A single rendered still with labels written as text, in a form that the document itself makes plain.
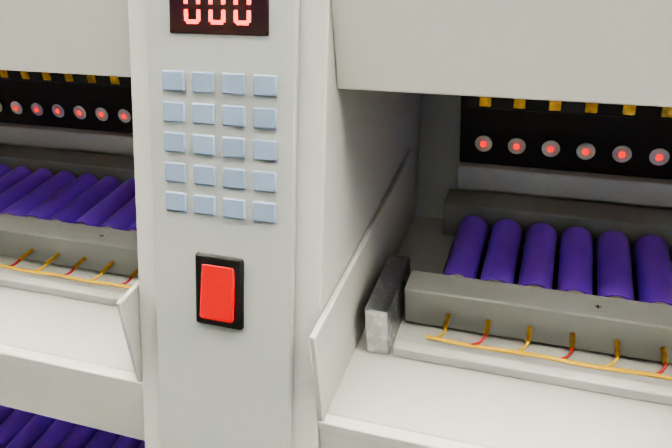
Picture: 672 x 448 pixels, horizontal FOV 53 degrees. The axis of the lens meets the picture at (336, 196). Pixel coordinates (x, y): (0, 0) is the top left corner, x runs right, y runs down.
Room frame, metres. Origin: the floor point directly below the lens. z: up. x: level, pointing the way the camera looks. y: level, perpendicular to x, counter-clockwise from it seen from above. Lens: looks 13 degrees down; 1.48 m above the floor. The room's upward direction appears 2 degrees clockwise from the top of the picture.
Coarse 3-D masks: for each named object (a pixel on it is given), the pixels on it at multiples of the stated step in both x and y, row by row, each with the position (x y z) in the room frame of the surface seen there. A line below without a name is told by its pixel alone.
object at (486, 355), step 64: (512, 128) 0.42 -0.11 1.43; (576, 128) 0.41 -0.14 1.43; (640, 128) 0.39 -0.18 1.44; (448, 192) 0.43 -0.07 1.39; (512, 192) 0.42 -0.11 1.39; (576, 192) 0.41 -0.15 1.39; (640, 192) 0.40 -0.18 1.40; (384, 256) 0.37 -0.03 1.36; (448, 256) 0.40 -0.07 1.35; (512, 256) 0.37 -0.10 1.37; (576, 256) 0.36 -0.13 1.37; (640, 256) 0.36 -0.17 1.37; (320, 320) 0.27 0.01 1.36; (384, 320) 0.31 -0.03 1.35; (448, 320) 0.32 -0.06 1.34; (512, 320) 0.32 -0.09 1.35; (576, 320) 0.31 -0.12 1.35; (640, 320) 0.30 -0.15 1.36; (320, 384) 0.27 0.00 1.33; (384, 384) 0.30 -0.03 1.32; (448, 384) 0.30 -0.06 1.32; (512, 384) 0.29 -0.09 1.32; (576, 384) 0.29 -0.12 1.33; (640, 384) 0.28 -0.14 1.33
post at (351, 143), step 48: (144, 0) 0.30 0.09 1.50; (144, 48) 0.30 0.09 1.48; (144, 96) 0.30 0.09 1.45; (336, 96) 0.29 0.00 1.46; (384, 96) 0.37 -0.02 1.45; (144, 144) 0.30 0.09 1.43; (336, 144) 0.29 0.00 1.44; (384, 144) 0.37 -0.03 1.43; (144, 192) 0.31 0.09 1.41; (336, 192) 0.29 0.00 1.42; (384, 192) 0.38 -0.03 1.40; (144, 240) 0.31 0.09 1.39; (336, 240) 0.30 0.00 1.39; (144, 288) 0.31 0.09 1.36; (144, 336) 0.31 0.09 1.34; (144, 384) 0.31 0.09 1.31; (144, 432) 0.31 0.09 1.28
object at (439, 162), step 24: (432, 96) 0.47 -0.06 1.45; (456, 96) 0.46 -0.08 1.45; (432, 120) 0.46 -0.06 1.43; (456, 120) 0.46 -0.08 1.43; (432, 144) 0.46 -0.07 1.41; (456, 144) 0.46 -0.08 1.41; (432, 168) 0.46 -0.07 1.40; (456, 168) 0.46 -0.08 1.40; (432, 192) 0.46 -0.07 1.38; (504, 192) 0.45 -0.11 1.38; (432, 216) 0.46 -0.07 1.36
